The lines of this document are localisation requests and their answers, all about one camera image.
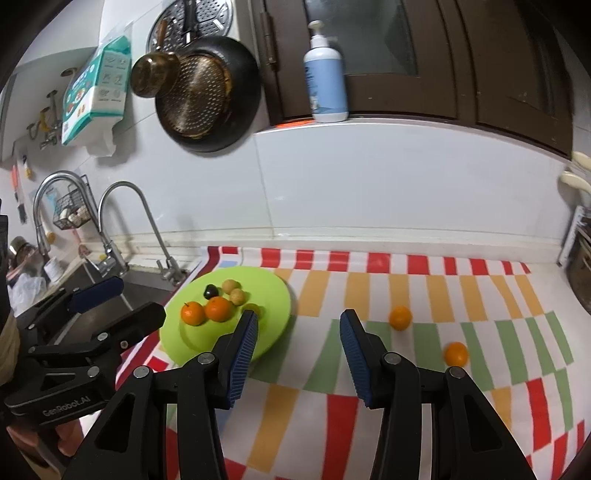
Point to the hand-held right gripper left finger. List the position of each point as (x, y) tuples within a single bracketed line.
[(242, 360)]

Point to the colourful striped cloth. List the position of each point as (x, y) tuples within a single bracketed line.
[(415, 286)]

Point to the steel cooking pot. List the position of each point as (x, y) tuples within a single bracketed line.
[(582, 281)]

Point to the green plate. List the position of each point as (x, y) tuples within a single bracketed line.
[(272, 300)]

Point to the orange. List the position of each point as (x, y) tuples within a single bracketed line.
[(400, 317), (456, 354), (219, 309), (193, 314)]

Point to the black frying pan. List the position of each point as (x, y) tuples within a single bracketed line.
[(240, 106)]

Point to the blue pump soap bottle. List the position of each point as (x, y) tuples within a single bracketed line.
[(325, 78)]

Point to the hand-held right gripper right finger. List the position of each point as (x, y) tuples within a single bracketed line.
[(356, 364)]

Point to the green fruit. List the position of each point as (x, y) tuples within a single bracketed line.
[(257, 308)]

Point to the teal tissue pack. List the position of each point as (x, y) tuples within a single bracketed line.
[(92, 101)]

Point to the steel steamer plate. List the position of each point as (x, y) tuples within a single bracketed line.
[(210, 18)]

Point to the tall chrome faucet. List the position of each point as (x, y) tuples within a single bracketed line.
[(46, 194)]

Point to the small brass pot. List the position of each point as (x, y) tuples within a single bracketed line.
[(152, 74)]

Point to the thin gooseneck faucet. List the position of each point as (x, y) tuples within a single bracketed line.
[(150, 221)]

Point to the dark wooden window frame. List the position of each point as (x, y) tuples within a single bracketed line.
[(485, 69)]

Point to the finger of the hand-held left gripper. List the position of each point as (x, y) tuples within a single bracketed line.
[(99, 291), (138, 323)]

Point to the tan longan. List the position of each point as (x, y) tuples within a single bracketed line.
[(230, 285), (238, 297)]

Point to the dark plum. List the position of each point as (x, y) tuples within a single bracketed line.
[(211, 291)]

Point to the wall hooks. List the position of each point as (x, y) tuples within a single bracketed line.
[(44, 122)]

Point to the person's left hand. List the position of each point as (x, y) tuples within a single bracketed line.
[(69, 436)]

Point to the metal kitchen rack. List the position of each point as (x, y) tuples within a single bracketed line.
[(570, 235)]

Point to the steel sink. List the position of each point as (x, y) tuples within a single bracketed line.
[(143, 286)]

